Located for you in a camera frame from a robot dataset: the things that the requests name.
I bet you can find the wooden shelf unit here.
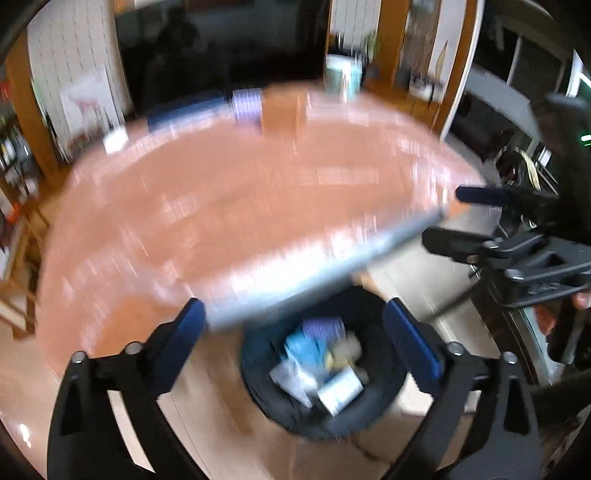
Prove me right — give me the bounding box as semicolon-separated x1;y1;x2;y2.
0;69;42;217

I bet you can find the dark blue case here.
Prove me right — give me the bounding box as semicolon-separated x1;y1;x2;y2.
148;90;229;132

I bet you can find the black trash bin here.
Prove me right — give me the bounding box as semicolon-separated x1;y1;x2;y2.
239;286;409;441

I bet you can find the green potted plant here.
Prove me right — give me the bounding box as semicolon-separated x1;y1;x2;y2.
362;30;384;65

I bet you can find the person's right forearm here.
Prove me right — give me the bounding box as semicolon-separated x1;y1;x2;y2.
526;369;591;467

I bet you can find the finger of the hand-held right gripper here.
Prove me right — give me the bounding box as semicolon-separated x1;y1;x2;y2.
421;225;548;273
455;184;561;212

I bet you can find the black television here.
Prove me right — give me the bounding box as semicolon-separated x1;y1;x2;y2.
113;0;331;116

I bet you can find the large white carton box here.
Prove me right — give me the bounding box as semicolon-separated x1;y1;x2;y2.
269;359;319;408

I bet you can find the blue plastic floss box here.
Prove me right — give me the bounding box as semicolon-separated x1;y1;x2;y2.
284;332;326;370

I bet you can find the wooden chair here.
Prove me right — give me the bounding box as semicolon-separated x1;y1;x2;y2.
0;208;49;340

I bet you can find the person's right hand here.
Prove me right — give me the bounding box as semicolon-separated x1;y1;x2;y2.
536;288;591;337

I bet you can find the brown wooden box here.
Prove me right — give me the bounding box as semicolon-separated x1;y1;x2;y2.
262;88;309;134

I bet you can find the small white blue-striped box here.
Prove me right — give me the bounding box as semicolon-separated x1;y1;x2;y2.
318;367;363;416

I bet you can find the purple hair roller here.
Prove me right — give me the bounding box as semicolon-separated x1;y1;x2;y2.
300;318;347;344
231;88;265;123

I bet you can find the teal printed mug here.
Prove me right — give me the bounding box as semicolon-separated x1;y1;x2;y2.
324;54;363;100

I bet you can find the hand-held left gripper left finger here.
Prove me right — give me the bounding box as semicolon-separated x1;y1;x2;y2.
46;298;207;480

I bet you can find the small black device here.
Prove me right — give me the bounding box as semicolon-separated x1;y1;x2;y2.
409;74;446;100

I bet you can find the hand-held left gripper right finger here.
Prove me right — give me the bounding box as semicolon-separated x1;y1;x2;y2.
382;296;543;480

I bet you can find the round paper-wrapped tea cake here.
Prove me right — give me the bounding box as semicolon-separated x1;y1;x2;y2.
329;331;363;365

